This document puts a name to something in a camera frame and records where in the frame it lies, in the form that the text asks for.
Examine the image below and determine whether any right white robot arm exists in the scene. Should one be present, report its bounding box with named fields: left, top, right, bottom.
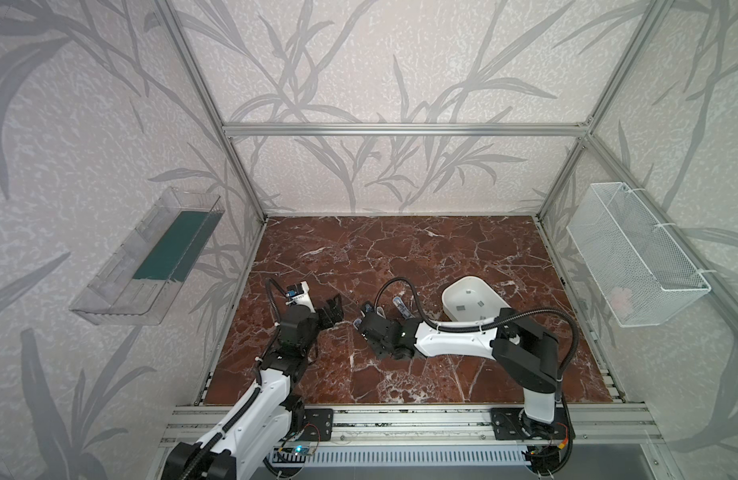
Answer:
left=355, top=303, right=581, bottom=425

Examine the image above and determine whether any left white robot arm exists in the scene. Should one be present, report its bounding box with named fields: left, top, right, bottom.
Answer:
left=161, top=291, right=344, bottom=479

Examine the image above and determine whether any white oval tray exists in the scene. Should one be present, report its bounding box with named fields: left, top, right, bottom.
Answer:
left=441, top=276, right=509, bottom=322

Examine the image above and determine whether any green pad in bin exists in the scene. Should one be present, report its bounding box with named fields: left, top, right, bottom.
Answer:
left=133, top=210, right=223, bottom=282

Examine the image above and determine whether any pink item in basket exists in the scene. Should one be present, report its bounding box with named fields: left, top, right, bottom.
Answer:
left=608, top=287, right=634, bottom=320

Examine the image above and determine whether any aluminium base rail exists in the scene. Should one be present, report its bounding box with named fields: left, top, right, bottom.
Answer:
left=158, top=403, right=665, bottom=448

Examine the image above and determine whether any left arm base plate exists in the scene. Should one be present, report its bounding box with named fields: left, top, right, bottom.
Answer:
left=286, top=408, right=335, bottom=442

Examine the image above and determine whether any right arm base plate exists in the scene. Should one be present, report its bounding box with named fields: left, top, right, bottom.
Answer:
left=489, top=404, right=575, bottom=444

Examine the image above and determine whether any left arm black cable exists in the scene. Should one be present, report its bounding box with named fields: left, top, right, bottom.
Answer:
left=176, top=277, right=298, bottom=480

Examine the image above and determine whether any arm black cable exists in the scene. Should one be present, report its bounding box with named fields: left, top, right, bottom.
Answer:
left=373, top=275, right=580, bottom=385
left=176, top=277, right=298, bottom=480

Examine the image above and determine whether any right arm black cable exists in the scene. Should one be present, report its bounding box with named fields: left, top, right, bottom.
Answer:
left=373, top=275, right=580, bottom=385

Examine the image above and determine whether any clear plastic wall bin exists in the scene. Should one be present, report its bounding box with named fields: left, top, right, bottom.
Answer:
left=69, top=187, right=225, bottom=326

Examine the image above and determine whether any aluminium frame crossbar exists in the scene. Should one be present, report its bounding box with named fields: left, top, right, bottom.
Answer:
left=222, top=122, right=587, bottom=138

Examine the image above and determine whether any white wire mesh basket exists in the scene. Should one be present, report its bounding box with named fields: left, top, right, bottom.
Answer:
left=567, top=182, right=712, bottom=328

